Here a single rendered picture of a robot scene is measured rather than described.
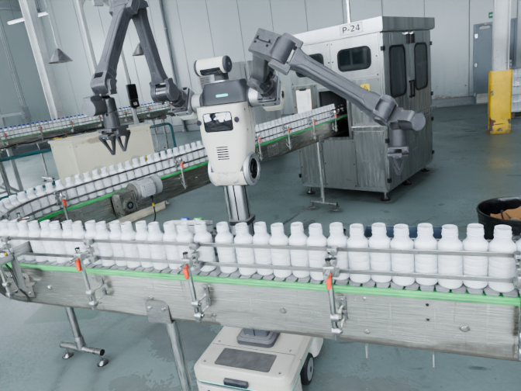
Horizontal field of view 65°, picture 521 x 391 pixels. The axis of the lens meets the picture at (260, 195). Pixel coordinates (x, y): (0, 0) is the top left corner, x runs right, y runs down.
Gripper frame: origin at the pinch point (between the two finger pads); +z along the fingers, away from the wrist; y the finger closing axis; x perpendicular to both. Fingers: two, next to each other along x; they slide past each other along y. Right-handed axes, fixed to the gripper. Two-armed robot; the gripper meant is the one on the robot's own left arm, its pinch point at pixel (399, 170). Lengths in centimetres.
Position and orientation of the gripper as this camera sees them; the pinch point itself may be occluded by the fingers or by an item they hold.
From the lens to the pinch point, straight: 151.2
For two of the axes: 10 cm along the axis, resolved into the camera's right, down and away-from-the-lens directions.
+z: 1.3, 9.6, 2.6
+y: 3.6, -2.9, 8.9
